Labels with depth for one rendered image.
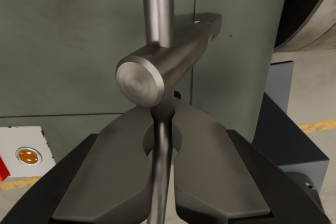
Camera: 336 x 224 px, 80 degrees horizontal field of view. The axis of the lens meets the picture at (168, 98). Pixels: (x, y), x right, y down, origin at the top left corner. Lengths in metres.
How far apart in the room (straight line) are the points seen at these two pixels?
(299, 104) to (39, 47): 1.93
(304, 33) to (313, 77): 1.65
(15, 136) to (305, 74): 1.82
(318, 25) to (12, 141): 0.36
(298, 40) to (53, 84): 0.28
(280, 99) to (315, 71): 1.04
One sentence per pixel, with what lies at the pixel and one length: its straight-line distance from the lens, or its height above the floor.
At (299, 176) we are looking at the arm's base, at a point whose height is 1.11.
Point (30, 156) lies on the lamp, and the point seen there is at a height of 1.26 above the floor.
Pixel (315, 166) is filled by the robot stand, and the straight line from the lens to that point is 0.60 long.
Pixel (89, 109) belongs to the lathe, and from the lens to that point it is 0.22.
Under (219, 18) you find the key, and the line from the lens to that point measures 0.17.
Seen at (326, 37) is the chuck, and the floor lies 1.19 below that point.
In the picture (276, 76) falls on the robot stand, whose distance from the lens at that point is 0.84.
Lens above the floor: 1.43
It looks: 62 degrees down
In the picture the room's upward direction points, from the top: 178 degrees clockwise
